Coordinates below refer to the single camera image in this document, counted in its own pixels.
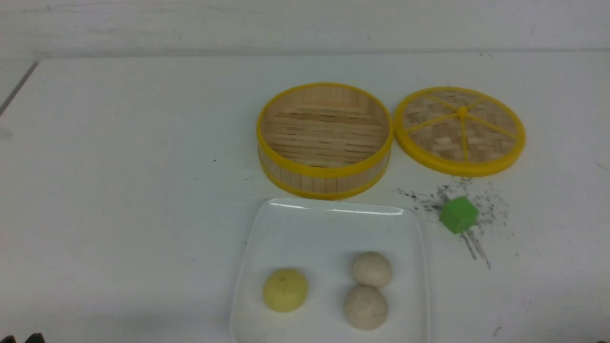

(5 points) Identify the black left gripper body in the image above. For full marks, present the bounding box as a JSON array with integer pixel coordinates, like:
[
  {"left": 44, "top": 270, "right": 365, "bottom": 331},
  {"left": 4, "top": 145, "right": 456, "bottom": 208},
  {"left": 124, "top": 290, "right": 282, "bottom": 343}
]
[{"left": 0, "top": 333, "right": 46, "bottom": 343}]

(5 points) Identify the yellow steamed bun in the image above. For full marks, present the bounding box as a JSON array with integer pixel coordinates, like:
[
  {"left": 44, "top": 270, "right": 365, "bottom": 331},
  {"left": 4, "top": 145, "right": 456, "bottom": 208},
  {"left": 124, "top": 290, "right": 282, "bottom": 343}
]
[{"left": 262, "top": 268, "right": 308, "bottom": 313}]

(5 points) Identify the beige steamed bun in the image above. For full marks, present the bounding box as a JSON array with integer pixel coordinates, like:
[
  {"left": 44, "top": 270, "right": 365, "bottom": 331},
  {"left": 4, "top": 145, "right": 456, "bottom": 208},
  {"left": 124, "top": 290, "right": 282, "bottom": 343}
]
[{"left": 343, "top": 286, "right": 389, "bottom": 331}]

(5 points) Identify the white steamed bun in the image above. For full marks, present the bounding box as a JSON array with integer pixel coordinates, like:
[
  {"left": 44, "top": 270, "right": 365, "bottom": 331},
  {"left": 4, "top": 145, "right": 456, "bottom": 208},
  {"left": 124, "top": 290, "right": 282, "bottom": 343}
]
[{"left": 350, "top": 251, "right": 394, "bottom": 289}]

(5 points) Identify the white square plate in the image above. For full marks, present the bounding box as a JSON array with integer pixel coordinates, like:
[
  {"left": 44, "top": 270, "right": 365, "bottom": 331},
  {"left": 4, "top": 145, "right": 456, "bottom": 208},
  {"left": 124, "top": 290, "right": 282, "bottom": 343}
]
[{"left": 230, "top": 198, "right": 431, "bottom": 343}]

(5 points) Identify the yellow rimmed bamboo steamer basket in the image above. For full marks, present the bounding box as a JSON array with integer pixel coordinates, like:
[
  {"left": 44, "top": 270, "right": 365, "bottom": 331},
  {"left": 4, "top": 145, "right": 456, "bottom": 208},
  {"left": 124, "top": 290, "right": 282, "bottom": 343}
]
[{"left": 256, "top": 82, "right": 394, "bottom": 200}]

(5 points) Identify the green cube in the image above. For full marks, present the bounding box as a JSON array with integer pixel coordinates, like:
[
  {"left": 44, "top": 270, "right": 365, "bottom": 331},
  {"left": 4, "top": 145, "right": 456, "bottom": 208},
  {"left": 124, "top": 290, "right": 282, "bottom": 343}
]
[{"left": 439, "top": 197, "right": 479, "bottom": 235}]

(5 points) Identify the yellow rimmed woven steamer lid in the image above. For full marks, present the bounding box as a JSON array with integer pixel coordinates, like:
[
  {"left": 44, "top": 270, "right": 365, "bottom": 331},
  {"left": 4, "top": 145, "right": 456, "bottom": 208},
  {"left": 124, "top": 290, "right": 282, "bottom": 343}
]
[{"left": 394, "top": 86, "right": 527, "bottom": 178}]

